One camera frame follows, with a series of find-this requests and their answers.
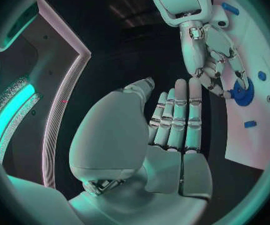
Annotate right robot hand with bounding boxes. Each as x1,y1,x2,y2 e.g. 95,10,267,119
178,20,251,100

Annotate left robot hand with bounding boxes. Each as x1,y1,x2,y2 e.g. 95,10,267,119
68,76,214,225

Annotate blue gear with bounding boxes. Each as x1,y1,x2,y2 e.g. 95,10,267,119
226,77,255,108

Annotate white task board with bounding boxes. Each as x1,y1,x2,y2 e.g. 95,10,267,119
208,0,270,171

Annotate thick long blue cylinder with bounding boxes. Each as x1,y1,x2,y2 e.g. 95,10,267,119
220,2,240,16

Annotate small blue block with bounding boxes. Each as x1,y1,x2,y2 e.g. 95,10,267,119
243,120,258,129

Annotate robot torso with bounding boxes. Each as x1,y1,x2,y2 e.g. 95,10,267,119
0,0,93,190

